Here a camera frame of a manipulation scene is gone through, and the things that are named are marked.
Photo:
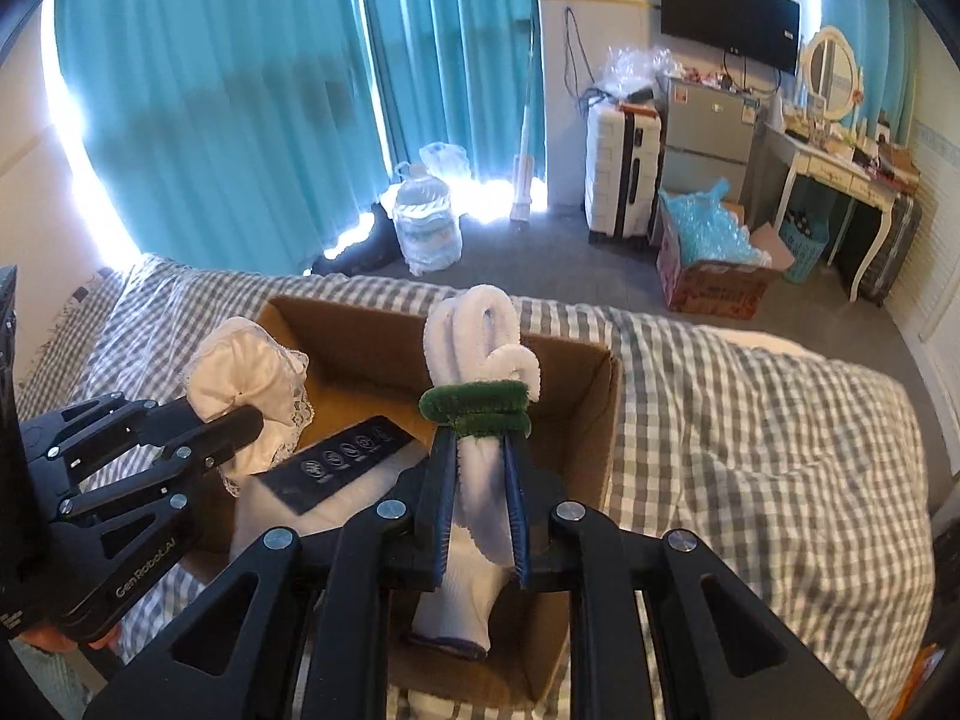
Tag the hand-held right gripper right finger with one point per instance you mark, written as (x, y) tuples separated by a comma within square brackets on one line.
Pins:
[(516, 510)]

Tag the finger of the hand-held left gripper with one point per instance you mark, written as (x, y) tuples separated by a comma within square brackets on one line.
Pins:
[(225, 435), (97, 416)]

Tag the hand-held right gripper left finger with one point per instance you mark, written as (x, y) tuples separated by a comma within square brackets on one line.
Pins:
[(444, 495)]

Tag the cream lace-trimmed cloth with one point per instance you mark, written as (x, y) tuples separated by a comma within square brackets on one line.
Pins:
[(240, 367)]

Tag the white fluffy sock green cuff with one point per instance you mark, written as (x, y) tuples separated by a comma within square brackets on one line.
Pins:
[(469, 337)]

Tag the brown cardboard box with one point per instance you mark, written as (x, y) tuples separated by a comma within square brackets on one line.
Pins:
[(360, 345)]

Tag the person's left hand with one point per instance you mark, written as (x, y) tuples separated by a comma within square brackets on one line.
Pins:
[(52, 641)]

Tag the black card with white icons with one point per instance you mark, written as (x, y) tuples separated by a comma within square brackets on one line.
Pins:
[(330, 461)]

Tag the white sock blue toe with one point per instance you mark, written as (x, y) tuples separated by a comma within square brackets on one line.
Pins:
[(457, 604)]

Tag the black shoes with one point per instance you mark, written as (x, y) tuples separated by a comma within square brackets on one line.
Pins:
[(364, 247)]

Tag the grey white checked blanket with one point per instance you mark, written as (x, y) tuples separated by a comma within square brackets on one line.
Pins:
[(750, 465)]

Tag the large clear water bottle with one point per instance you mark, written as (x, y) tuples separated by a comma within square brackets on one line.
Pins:
[(427, 229)]

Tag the red printed cardboard box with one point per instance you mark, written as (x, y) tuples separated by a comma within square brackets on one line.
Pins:
[(716, 286)]

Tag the blue bubble wrap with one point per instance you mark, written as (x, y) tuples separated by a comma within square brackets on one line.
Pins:
[(705, 232)]

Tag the clear plastic bag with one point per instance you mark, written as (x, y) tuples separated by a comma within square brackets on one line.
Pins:
[(444, 159)]

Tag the white pole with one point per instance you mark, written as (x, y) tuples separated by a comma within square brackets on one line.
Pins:
[(525, 165)]

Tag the teal curtain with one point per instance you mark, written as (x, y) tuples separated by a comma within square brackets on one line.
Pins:
[(450, 45), (225, 90), (870, 7)]

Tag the white suitcase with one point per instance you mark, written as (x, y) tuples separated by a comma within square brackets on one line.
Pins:
[(619, 172)]

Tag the teal plastic basket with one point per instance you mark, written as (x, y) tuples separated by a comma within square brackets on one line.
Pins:
[(802, 249)]

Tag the grey mini fridge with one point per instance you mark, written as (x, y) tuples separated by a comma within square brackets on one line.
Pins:
[(709, 131)]

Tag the orange object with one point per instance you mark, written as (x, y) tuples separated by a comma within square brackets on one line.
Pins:
[(919, 679)]

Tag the crumpled clear plastic wrap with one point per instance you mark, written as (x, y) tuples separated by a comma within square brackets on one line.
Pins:
[(637, 71)]

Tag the dark suitcase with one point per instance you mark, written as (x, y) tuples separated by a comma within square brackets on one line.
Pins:
[(892, 244)]

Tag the white dressing table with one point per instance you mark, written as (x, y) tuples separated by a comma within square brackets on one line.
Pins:
[(829, 169)]

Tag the white oval mirror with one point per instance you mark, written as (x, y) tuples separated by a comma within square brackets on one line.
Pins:
[(829, 75)]

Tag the black wall television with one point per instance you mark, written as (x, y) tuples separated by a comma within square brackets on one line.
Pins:
[(727, 11)]

